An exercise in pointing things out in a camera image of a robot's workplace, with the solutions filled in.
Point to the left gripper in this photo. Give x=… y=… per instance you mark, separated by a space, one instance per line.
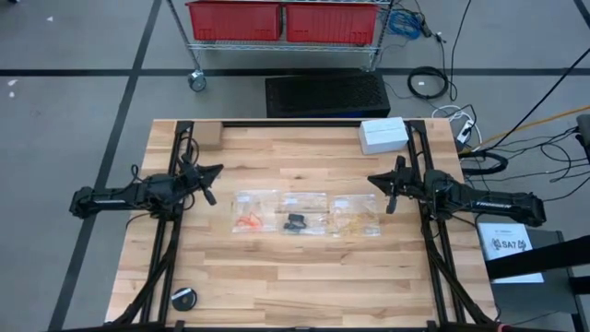
x=198 y=177

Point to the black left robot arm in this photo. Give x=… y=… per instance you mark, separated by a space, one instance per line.
x=120 y=197

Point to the grey rounded object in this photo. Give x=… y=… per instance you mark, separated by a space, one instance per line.
x=584 y=129

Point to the black round tape roll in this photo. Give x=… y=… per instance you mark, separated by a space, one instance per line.
x=184 y=302

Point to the white cardboard box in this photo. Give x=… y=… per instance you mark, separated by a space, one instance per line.
x=383 y=136

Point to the red plastic storage bin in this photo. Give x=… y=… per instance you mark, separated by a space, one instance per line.
x=235 y=20
x=332 y=23

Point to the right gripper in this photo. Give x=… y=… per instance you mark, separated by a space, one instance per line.
x=403 y=184

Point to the black flat beam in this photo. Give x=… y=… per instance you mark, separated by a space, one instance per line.
x=544 y=258

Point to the black perforated floor mat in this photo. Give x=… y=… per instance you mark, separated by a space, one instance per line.
x=327 y=94

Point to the white printed paper sheet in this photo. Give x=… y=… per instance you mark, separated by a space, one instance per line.
x=507 y=258

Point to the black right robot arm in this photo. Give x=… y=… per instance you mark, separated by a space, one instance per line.
x=488 y=202

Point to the white power strip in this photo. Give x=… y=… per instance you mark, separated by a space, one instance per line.
x=465 y=131

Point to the clear zip bag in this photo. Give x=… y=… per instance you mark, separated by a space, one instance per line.
x=355 y=205
x=313 y=203
x=258 y=200

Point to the grey side cart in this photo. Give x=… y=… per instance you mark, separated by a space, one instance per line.
x=530 y=304

